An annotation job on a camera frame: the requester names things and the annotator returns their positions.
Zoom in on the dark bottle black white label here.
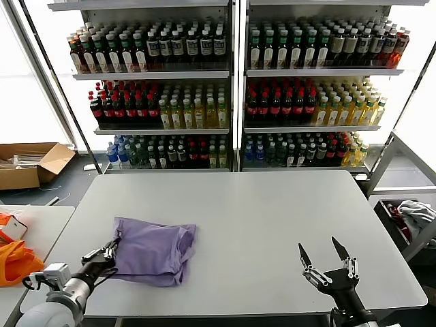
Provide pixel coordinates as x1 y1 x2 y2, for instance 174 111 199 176
146 31 161 71
158 30 173 71
170 29 185 71
200 29 214 71
213 29 226 71
185 29 200 71

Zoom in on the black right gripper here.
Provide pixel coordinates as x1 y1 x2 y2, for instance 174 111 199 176
298 236 369 317

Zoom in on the orange fabric bag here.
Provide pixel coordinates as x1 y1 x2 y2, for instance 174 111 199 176
0 240 46 287

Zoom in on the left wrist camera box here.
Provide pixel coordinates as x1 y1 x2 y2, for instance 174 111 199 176
42 262 72 283

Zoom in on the grey metal cart frame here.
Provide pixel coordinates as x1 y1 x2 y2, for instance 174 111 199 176
366 129 436 263

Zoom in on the white grey garment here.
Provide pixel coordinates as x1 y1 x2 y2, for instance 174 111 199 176
396 200 436 238

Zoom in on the black slanted pole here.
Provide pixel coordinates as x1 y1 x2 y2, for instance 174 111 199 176
16 0 104 174
369 46 436 174

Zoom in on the purple t-shirt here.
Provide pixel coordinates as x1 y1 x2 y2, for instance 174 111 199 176
112 216 198 287

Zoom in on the red garment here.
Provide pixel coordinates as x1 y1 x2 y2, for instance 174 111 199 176
386 202 415 239

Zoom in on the red drink bottle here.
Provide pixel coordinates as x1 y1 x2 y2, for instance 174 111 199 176
391 27 411 69

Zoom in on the white orange carton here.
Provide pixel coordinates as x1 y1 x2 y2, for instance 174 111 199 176
0 211 29 243

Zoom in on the white packing material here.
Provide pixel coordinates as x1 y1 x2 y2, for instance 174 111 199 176
0 153 47 168

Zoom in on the dark bottle blue label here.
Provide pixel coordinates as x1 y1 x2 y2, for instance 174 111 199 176
381 28 399 67

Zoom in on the grey metal shelf unit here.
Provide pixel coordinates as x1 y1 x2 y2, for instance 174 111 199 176
47 0 239 174
238 0 430 174

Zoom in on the brown cardboard box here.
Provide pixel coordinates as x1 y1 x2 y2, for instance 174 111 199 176
0 142 76 191

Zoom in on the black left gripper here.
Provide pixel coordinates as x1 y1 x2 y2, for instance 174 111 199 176
75 236 123 285

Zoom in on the black storage bin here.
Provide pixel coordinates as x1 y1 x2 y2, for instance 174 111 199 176
373 199 436 255

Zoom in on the dark tea bottle green band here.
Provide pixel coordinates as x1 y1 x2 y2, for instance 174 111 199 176
276 29 289 69
262 29 275 69
316 29 330 69
132 31 149 72
304 29 317 69
92 33 110 74
290 29 303 69
119 32 136 73
250 29 262 69
106 32 123 73

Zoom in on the white side table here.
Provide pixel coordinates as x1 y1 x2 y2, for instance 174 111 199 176
0 205 76 327

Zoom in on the red tea bottle white label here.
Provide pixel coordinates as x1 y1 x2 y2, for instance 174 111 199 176
69 33 84 74
80 33 97 74

